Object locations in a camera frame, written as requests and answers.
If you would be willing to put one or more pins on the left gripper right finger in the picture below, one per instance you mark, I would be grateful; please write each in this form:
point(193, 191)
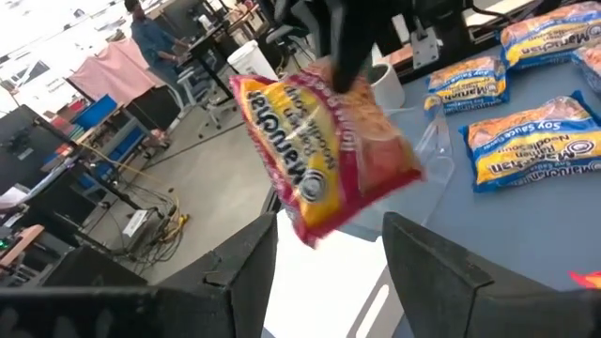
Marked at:
point(432, 291)

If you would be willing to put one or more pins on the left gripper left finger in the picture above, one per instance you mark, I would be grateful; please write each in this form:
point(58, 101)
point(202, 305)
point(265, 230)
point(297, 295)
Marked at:
point(249, 281)

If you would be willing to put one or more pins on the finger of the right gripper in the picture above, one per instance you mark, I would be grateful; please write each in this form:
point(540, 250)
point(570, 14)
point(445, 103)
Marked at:
point(352, 47)

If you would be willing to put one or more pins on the red Maruchan ramen pack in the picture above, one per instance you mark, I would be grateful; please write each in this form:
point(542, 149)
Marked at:
point(305, 155)

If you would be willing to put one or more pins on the blue Maruchan ramen pack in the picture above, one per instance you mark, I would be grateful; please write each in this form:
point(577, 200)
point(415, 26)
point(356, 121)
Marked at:
point(549, 37)
point(469, 87)
point(530, 150)
point(589, 66)

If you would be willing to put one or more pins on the orange Maruchan ramen pack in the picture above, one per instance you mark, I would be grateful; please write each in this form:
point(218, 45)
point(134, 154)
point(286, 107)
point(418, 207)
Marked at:
point(587, 280)

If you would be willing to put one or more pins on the white plastic bin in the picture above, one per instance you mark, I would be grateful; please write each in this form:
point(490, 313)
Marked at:
point(319, 281)

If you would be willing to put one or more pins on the white trash bin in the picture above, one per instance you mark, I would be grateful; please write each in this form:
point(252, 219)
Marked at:
point(251, 61)

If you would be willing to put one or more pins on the white power box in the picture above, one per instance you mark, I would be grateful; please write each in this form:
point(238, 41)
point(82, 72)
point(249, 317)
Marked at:
point(135, 223)

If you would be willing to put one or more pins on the clear plastic bin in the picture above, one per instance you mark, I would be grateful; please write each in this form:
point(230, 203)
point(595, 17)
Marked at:
point(434, 155)

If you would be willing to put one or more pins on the black office desk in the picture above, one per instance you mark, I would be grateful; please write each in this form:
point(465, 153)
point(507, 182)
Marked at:
point(206, 44)

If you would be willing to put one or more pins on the office chair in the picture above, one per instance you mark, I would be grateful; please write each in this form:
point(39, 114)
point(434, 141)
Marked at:
point(213, 105)

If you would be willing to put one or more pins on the person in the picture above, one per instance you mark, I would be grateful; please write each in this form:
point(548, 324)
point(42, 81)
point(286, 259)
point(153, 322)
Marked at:
point(152, 42)

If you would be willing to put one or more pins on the blue storage bin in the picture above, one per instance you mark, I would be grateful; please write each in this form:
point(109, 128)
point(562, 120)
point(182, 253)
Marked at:
point(96, 112)

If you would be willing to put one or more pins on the pink cloth screen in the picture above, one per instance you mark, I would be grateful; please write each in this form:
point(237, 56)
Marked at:
point(117, 75)

